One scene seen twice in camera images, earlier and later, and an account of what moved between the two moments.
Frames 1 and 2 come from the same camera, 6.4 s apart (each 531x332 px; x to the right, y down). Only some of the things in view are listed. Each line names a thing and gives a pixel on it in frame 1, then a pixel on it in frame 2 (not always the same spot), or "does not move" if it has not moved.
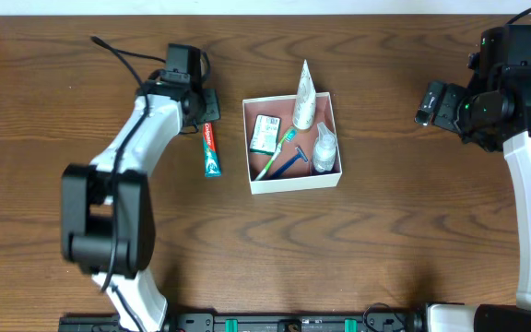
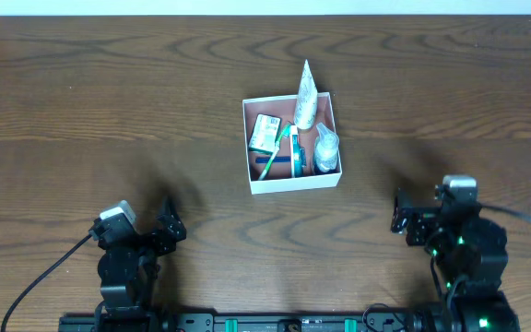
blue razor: (283, 167) → (276, 160)
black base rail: (395, 322) does not move
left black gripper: (210, 107) → (165, 233)
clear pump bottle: (324, 149) does not move
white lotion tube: (305, 101) does not move
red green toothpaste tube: (212, 162) → (295, 152)
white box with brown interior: (282, 158) does not move
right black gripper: (446, 108) → (413, 222)
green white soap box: (265, 135) does not move
